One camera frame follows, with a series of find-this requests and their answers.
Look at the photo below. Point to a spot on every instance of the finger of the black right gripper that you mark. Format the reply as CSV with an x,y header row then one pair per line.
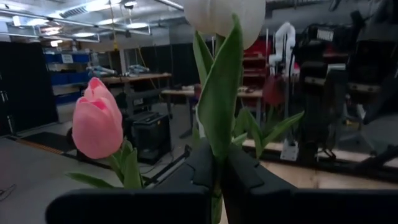
x,y
381,102
323,118

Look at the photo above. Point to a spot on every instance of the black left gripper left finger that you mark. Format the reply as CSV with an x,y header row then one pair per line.
x,y
155,208

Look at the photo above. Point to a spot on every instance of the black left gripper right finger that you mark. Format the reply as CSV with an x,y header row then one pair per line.
x,y
295,208

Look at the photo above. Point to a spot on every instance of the dark red artificial tulip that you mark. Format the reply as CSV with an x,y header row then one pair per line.
x,y
273,91

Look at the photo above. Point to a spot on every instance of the pink artificial tulip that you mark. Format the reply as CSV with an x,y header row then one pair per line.
x,y
99,88
96,130

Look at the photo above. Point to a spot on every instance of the white artificial tulip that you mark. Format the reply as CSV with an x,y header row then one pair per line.
x,y
220,102

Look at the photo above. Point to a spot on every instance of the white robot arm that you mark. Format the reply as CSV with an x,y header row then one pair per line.
x,y
284,43

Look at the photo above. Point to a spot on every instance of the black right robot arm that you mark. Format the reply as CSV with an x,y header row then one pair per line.
x,y
339,49

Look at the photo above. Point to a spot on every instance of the black case with yellow label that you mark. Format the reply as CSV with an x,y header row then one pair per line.
x,y
150,137

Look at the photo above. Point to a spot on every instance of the light wooden table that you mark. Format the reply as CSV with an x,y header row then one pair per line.
x,y
248,93

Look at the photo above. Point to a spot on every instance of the red tool cabinet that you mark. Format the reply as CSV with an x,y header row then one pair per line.
x,y
255,51

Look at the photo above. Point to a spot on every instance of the black floor mat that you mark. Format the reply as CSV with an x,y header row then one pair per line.
x,y
49,141

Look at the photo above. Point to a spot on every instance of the wooden workbench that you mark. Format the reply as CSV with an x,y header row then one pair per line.
x,y
136,76

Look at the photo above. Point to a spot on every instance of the blue storage bin shelf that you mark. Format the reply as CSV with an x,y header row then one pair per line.
x,y
66,76

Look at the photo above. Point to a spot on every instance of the round ceiling light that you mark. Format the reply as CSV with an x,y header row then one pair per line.
x,y
136,25
37,21
82,34

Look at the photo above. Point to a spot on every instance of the black aluminium table frame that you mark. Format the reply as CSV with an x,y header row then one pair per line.
x,y
169,166

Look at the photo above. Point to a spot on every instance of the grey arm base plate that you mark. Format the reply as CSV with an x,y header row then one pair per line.
x,y
289,151

